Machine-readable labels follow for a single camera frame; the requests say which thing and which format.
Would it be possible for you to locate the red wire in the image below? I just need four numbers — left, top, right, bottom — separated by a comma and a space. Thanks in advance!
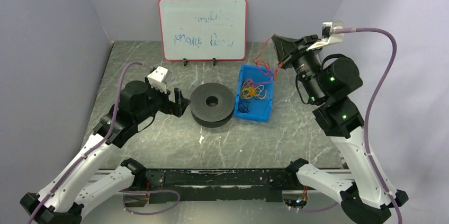
252, 36, 280, 84

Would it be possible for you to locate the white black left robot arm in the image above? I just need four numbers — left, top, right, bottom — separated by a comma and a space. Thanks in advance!
20, 80, 190, 223

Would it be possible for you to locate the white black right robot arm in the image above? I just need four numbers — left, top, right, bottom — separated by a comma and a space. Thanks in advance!
271, 35, 408, 223

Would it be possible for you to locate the blue plastic bin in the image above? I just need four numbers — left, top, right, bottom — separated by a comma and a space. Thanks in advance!
234, 65, 274, 122

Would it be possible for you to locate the red framed whiteboard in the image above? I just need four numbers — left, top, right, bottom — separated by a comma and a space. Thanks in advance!
158, 0, 247, 61

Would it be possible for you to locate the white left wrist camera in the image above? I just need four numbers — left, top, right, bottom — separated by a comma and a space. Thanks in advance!
146, 66, 172, 94

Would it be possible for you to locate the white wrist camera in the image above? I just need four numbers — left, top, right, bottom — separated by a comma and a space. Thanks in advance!
307, 21, 344, 51
146, 66, 172, 94

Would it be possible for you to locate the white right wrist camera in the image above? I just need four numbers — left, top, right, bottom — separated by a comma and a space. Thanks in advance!
307, 21, 344, 51

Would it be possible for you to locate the dark grey cable spool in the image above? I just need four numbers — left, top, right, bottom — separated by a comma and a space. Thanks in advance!
190, 83, 235, 128

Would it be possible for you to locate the yellow wire bundle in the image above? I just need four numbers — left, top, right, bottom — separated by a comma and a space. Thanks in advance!
240, 78, 270, 101

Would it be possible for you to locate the black wire bundle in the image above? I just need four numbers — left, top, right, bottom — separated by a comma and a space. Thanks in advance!
237, 100, 252, 114

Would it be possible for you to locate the black base frame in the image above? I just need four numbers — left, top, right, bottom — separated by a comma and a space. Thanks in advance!
128, 168, 307, 204

